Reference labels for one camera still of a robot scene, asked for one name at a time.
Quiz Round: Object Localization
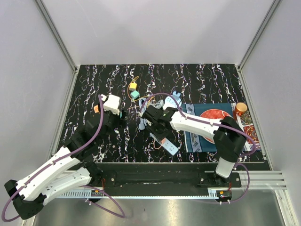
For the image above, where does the light blue long power strip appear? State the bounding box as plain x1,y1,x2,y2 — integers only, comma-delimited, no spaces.
162,138,178,156

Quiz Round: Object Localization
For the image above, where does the teal small charger plug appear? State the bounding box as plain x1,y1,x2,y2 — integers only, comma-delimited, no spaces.
130,90,140,100

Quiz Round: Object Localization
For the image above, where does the round light blue power socket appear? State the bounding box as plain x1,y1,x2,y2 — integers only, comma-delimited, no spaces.
163,96,182,110

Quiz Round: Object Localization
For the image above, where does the yellow small charger plug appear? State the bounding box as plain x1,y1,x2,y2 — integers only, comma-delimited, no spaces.
129,82,137,91

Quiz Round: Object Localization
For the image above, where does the light blue charger plug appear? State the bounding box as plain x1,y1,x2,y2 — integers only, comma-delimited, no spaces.
172,91,181,99

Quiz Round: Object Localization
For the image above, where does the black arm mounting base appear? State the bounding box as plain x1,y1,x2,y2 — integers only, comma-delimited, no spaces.
89,163,242,197

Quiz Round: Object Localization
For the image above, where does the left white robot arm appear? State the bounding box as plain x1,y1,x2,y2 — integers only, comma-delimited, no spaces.
4,111,127,220

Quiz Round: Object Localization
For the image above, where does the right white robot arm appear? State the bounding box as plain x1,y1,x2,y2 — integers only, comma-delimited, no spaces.
139,106,247,187

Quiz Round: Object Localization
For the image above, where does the silver metal fork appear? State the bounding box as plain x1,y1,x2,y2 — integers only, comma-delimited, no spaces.
190,133,198,144

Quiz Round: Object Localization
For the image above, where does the dark blue patterned placemat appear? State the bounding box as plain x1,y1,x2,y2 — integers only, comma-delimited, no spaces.
182,103,236,153

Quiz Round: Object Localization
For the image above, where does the red floral ceramic plate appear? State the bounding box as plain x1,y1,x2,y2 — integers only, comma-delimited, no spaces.
199,109,233,145

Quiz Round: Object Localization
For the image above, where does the copper metal cup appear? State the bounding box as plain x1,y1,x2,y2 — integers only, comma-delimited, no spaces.
235,102,248,116

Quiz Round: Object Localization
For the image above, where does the colourful patterned coaster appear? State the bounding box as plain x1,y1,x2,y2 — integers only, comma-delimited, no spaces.
234,110,261,151

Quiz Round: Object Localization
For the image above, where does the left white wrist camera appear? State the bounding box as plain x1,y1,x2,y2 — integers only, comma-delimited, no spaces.
101,94,121,115

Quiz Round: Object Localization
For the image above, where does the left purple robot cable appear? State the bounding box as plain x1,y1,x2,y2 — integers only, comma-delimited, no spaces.
1,94,127,222

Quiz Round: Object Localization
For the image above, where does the light blue coiled power cord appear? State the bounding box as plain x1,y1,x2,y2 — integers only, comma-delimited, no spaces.
137,97,151,130

